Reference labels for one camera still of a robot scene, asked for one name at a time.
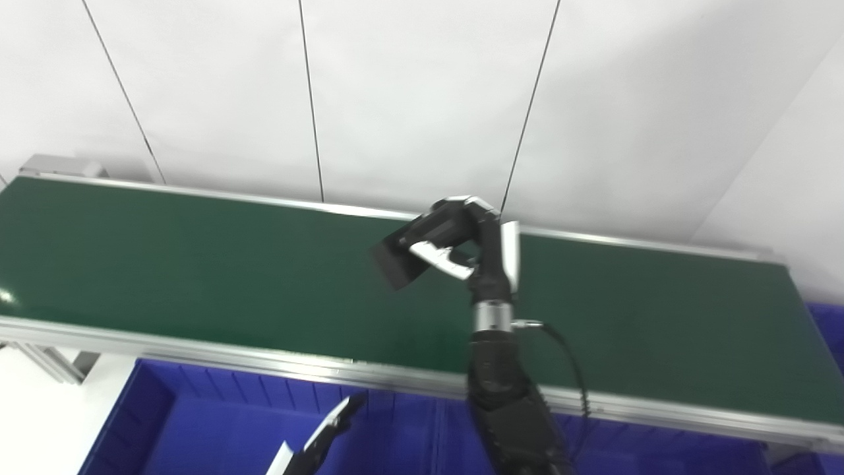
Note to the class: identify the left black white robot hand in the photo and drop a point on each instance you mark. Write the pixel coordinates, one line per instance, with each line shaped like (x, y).
(310, 448)

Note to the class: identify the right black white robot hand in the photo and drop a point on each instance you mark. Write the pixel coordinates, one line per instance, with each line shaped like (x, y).
(493, 270)

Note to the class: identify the black cylinder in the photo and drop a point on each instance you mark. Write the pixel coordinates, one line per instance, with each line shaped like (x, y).
(399, 264)

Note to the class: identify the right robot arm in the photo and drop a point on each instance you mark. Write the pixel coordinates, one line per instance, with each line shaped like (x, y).
(508, 409)

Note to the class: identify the green conveyor belt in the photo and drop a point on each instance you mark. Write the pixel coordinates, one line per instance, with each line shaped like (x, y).
(198, 277)
(264, 363)

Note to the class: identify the aluminium conveyor leg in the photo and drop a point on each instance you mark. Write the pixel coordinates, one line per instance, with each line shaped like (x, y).
(53, 363)

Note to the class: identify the grey conveyor motor box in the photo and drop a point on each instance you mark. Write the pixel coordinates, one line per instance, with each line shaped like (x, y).
(62, 166)

